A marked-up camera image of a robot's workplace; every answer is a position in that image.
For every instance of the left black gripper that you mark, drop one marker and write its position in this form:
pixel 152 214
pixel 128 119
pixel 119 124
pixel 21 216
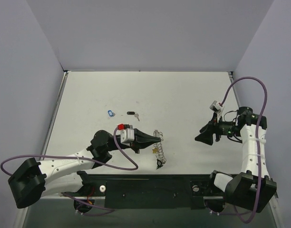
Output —
pixel 136 140

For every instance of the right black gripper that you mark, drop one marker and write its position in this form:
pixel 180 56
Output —
pixel 216 130

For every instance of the metal keyring disc with rings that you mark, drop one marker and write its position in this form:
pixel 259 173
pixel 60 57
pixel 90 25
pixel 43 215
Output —
pixel 159 156

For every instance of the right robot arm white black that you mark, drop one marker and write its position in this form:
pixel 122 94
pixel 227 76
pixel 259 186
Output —
pixel 250 161

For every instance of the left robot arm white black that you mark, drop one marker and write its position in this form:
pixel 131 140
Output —
pixel 60 166

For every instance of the black tag on keyring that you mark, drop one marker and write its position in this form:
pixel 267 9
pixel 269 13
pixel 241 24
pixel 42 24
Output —
pixel 159 164

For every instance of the black tag key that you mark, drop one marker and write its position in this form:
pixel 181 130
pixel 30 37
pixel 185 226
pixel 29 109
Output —
pixel 132 113

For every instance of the blue tag key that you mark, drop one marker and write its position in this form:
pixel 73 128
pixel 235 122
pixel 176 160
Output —
pixel 110 114

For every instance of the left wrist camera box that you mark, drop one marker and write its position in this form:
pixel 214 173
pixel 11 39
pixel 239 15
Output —
pixel 127 134

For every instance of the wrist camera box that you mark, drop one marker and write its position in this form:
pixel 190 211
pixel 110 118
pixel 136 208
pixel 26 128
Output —
pixel 127 134
pixel 217 108

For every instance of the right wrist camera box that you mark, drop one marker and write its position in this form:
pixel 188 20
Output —
pixel 217 108

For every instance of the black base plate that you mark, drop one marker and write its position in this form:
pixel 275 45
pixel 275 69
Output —
pixel 145 191

